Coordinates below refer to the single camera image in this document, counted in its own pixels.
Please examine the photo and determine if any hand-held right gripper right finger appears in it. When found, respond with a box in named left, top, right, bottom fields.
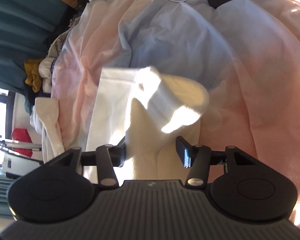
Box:
left=176, top=136, right=259, bottom=188

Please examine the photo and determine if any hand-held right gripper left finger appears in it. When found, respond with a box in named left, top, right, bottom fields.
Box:
left=44, top=140, right=127, bottom=190

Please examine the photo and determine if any cream knit garment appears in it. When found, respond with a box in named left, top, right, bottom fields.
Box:
left=125, top=66, right=210, bottom=180

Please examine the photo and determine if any pile of light clothes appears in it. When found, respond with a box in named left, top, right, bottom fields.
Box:
left=38, top=29, right=77, bottom=81

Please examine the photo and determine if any white cloth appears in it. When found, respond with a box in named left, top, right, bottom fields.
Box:
left=33, top=97, right=66, bottom=159

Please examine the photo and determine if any red cloth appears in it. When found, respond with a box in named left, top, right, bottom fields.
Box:
left=11, top=128, right=32, bottom=157

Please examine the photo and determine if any silver folding rack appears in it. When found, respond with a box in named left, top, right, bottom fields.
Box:
left=0, top=135, right=43, bottom=153

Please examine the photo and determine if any white tower appliance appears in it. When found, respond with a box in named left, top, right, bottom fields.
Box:
left=2, top=152, right=44, bottom=178

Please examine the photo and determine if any black garment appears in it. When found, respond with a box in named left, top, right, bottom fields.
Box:
left=22, top=79, right=42, bottom=99

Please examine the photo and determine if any pink and white duvet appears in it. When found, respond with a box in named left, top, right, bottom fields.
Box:
left=44, top=0, right=300, bottom=233

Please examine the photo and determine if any yellow garment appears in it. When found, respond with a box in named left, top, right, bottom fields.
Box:
left=24, top=59, right=44, bottom=93

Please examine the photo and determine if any black framed window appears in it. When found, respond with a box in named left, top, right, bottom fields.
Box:
left=0, top=85, right=16, bottom=172

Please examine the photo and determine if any teal curtain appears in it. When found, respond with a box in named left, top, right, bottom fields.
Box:
left=0, top=0, right=88, bottom=93
left=0, top=172, right=22, bottom=218

